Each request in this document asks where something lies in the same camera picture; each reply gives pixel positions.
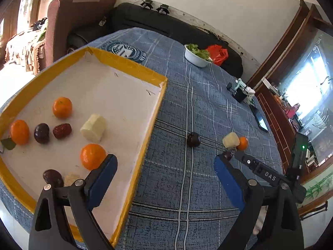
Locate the black smartphone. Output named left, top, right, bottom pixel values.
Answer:
left=252, top=106, right=270, bottom=133

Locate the red plastic bag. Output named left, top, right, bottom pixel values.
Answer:
left=206, top=45, right=229, bottom=66

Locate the white bowl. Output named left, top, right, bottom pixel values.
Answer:
left=184, top=44, right=212, bottom=68

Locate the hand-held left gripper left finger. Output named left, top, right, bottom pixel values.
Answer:
left=29, top=154, right=118, bottom=250

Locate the red date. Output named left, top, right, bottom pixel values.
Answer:
left=53, top=123, right=72, bottom=139

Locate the black cup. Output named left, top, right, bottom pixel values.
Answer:
left=232, top=87, right=249, bottom=103

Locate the orange with green leaf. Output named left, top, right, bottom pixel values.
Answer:
left=1, top=120, right=30, bottom=151

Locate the yellow cardboard box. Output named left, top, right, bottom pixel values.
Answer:
left=0, top=46, right=168, bottom=248

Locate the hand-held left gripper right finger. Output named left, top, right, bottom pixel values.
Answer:
left=214, top=154, right=305, bottom=250

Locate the floral covered couch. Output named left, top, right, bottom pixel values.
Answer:
left=5, top=18, right=48, bottom=73

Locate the black sofa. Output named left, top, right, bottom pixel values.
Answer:
left=67, top=2, right=244, bottom=79

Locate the green lettuce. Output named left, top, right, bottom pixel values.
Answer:
left=187, top=43, right=212, bottom=61

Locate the blue plaid tablecloth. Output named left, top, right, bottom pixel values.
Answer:
left=0, top=27, right=284, bottom=250

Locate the brown armchair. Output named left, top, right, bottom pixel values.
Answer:
left=44, top=0, right=117, bottom=63

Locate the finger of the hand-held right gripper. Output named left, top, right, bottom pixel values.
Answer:
left=234, top=150, right=263, bottom=174

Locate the wooden cabinet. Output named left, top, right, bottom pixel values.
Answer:
left=246, top=0, right=333, bottom=219

